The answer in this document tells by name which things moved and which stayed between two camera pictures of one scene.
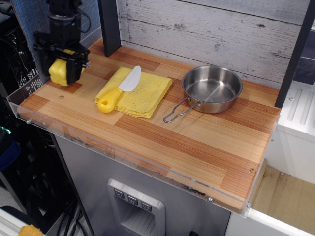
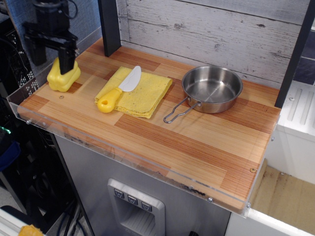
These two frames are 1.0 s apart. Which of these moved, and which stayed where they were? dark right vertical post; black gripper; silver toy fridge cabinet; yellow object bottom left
Moved: black gripper
Stayed: dark right vertical post; yellow object bottom left; silver toy fridge cabinet
